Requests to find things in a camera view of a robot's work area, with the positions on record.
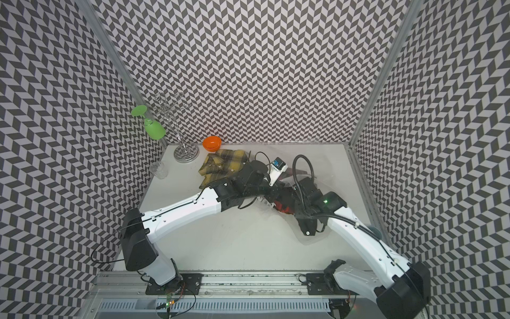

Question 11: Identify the yellow plaid shirt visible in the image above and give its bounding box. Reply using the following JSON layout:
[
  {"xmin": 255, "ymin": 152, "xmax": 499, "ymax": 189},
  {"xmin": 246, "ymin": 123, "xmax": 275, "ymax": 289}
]
[{"xmin": 199, "ymin": 150, "xmax": 250, "ymax": 190}]

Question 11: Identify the clear plastic vacuum bag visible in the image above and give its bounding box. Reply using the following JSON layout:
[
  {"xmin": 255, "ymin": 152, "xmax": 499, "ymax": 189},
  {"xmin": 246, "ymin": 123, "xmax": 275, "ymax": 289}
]
[{"xmin": 246, "ymin": 144, "xmax": 370, "ymax": 249}]

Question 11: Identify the red black plaid shirt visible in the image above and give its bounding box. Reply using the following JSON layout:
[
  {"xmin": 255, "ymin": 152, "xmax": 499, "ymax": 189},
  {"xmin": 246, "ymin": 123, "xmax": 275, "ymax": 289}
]
[{"xmin": 274, "ymin": 182, "xmax": 303, "ymax": 215}]

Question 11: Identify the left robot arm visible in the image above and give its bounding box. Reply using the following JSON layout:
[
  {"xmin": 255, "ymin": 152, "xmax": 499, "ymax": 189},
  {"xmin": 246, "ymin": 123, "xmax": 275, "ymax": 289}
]
[{"xmin": 120, "ymin": 158, "xmax": 288, "ymax": 286}]

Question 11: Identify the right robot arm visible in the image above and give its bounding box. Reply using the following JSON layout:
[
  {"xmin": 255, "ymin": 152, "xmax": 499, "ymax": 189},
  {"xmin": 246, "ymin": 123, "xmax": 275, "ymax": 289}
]
[{"xmin": 294, "ymin": 177, "xmax": 431, "ymax": 318}]

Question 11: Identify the teal mug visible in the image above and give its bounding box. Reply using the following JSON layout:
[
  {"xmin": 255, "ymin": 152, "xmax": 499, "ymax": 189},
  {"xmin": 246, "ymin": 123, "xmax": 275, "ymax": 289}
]
[{"xmin": 367, "ymin": 225, "xmax": 383, "ymax": 240}]

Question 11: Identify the orange bowl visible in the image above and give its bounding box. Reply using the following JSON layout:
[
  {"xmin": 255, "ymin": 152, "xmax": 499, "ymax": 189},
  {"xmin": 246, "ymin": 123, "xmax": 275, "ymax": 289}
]
[{"xmin": 202, "ymin": 136, "xmax": 222, "ymax": 153}]

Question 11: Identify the chrome glass holder stand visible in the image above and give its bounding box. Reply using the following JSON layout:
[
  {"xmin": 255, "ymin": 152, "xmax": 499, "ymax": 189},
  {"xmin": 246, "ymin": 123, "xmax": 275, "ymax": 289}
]
[{"xmin": 155, "ymin": 93, "xmax": 199, "ymax": 163}]

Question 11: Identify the clear glass cup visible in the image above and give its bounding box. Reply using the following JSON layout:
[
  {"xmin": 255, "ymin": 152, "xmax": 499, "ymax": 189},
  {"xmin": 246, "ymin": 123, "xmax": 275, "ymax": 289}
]
[{"xmin": 150, "ymin": 162, "xmax": 169, "ymax": 179}]

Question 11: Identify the green plastic wine glass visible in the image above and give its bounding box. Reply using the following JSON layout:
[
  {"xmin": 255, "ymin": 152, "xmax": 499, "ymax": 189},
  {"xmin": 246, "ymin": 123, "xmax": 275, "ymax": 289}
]
[{"xmin": 131, "ymin": 105, "xmax": 166, "ymax": 140}]

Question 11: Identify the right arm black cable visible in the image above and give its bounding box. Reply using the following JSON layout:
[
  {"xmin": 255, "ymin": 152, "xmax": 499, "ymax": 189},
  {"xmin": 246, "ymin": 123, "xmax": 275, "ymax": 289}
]
[{"xmin": 291, "ymin": 154, "xmax": 403, "ymax": 276}]

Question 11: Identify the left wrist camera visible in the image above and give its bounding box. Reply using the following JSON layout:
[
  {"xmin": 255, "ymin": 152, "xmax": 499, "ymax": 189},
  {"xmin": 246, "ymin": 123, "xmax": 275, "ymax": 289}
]
[{"xmin": 269, "ymin": 157, "xmax": 288, "ymax": 186}]

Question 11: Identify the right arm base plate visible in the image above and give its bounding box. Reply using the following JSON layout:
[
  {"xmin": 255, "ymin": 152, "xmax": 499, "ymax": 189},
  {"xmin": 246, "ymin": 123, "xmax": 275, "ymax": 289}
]
[{"xmin": 304, "ymin": 272, "xmax": 357, "ymax": 296}]

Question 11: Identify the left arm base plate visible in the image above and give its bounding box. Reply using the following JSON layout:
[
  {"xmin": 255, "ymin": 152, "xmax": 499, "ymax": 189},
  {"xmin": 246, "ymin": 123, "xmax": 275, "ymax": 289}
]
[{"xmin": 146, "ymin": 272, "xmax": 203, "ymax": 296}]

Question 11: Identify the aluminium front rail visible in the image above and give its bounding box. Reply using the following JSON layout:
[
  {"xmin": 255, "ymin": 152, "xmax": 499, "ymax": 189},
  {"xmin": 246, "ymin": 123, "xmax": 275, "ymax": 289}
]
[{"xmin": 93, "ymin": 271, "xmax": 361, "ymax": 298}]

